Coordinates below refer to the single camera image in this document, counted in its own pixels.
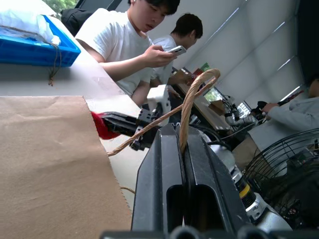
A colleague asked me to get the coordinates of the person in grey hoodie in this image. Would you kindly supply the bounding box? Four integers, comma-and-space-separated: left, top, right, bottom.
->
251, 77, 319, 132

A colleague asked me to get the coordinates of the brown paper bag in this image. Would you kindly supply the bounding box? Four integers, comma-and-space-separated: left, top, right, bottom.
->
0, 69, 221, 239

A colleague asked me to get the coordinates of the brown twine string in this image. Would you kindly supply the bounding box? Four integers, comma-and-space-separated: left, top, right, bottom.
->
47, 41, 62, 87

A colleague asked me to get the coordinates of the black backpack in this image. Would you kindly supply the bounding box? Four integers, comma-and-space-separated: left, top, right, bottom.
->
60, 8, 95, 37

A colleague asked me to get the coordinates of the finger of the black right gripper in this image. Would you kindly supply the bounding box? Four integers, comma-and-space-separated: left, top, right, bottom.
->
99, 112, 139, 124
102, 121, 140, 138

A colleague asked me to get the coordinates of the white plastic bag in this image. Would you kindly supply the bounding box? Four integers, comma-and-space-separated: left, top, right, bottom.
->
0, 9, 62, 46

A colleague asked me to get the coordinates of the black wire fan guard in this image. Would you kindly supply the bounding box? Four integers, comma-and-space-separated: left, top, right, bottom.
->
243, 128, 319, 230

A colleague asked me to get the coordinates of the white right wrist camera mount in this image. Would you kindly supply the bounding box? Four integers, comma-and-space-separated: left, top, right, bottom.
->
147, 84, 172, 126

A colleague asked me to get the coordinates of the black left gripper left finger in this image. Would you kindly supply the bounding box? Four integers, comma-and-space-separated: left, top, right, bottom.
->
131, 122, 187, 232

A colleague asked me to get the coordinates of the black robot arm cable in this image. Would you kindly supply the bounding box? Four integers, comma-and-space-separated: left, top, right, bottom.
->
206, 140, 233, 151

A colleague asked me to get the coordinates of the blue plastic crate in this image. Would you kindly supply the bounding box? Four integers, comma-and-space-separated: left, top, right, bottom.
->
0, 14, 82, 68

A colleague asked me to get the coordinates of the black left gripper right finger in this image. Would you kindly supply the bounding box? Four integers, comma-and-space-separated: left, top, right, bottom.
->
185, 125, 251, 232

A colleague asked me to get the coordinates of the white smartphone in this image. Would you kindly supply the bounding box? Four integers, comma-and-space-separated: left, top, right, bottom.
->
167, 45, 187, 56

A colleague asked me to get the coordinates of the person in white T-shirt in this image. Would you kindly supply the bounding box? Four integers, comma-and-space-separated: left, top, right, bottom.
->
74, 0, 181, 107

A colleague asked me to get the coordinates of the twisted paper rope handle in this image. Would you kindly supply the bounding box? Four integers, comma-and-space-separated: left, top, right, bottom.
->
171, 67, 231, 131

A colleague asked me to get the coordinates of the black-haired person in white shirt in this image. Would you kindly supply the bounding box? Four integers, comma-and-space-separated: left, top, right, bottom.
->
149, 12, 204, 87

